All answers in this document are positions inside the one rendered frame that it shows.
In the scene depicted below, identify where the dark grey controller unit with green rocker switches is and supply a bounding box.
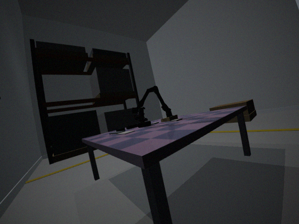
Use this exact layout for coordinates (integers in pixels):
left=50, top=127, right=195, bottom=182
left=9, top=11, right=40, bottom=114
left=137, top=121, right=151, bottom=128

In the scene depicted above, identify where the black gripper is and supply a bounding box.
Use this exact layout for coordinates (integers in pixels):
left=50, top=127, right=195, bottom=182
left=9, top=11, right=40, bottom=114
left=135, top=112, right=148, bottom=123

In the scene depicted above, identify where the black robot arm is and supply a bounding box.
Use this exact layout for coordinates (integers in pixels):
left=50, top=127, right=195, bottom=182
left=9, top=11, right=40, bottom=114
left=132, top=86, right=173, bottom=117

